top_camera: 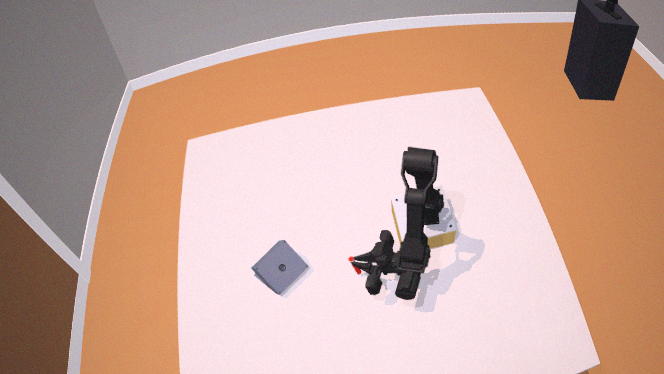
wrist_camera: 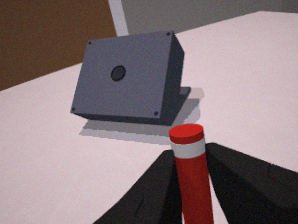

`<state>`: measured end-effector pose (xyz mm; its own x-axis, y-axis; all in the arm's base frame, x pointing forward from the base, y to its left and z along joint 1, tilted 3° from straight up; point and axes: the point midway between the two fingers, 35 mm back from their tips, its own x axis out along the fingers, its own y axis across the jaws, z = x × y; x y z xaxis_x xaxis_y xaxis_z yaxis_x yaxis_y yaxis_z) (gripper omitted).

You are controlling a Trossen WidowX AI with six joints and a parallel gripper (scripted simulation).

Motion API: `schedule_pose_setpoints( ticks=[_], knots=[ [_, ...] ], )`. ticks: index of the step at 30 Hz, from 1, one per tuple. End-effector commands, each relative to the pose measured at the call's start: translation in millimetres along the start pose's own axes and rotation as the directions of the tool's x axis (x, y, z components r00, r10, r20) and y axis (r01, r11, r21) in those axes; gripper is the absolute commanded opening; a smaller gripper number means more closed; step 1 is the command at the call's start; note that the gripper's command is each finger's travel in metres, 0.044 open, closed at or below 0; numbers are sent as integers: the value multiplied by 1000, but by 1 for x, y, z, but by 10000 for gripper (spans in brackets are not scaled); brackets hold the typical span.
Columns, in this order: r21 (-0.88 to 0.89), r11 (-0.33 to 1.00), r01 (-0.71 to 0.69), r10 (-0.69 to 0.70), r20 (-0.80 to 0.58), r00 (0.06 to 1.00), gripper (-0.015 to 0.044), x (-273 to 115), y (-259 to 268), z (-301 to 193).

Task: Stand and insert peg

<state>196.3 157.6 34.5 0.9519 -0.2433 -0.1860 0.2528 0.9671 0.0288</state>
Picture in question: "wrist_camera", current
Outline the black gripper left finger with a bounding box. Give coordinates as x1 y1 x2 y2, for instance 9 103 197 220
93 149 182 224

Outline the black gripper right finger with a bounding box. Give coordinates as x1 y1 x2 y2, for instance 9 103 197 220
205 143 298 224

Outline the grey square panel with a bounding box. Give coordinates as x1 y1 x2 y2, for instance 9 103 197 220
71 31 192 127

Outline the red peg with white band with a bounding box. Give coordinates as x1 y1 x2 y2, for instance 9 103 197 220
169 124 214 224

